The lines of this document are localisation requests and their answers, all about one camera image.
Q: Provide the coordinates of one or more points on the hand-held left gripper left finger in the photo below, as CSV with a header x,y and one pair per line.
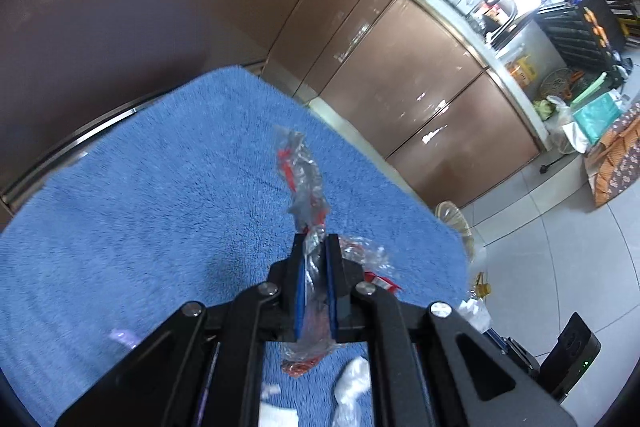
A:
x,y
300,287

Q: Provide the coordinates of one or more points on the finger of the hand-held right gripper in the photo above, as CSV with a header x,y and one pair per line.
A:
x,y
520,354

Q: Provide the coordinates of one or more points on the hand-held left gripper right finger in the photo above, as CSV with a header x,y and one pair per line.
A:
x,y
331,287

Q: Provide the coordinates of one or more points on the small white tissue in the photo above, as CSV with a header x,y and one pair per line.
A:
x,y
472,314
277,412

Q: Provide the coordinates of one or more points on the large white tissue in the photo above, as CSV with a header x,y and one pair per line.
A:
x,y
350,382

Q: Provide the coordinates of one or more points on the clear plastic wrapper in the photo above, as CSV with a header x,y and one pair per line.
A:
x,y
305,187

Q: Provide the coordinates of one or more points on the purple plastic film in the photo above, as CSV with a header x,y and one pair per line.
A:
x,y
122,337

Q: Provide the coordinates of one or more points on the cooking oil bottle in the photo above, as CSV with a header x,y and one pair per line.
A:
x,y
482,289

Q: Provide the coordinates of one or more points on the beige waste bin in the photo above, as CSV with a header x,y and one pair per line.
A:
x,y
452,219

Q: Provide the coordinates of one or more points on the blue terry towel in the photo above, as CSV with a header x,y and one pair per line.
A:
x,y
150,207

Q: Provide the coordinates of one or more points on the black power plug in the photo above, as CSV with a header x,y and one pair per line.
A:
x,y
546,167

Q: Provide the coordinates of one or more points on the orange and brown floral apron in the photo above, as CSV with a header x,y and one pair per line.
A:
x,y
615,162

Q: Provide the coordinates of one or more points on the white plastic bag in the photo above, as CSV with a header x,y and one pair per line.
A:
x,y
570,132

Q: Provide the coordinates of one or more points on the green plastic bag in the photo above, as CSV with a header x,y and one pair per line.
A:
x,y
597,114

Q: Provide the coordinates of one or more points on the green cutting board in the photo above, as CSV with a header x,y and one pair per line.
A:
x,y
590,92

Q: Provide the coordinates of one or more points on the yellow food packet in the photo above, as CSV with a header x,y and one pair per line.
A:
x,y
522,72

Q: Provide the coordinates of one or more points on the black dish rack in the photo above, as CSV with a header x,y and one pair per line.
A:
x,y
575,32

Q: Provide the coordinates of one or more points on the steel kitchen faucet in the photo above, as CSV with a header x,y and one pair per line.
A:
x,y
512,7

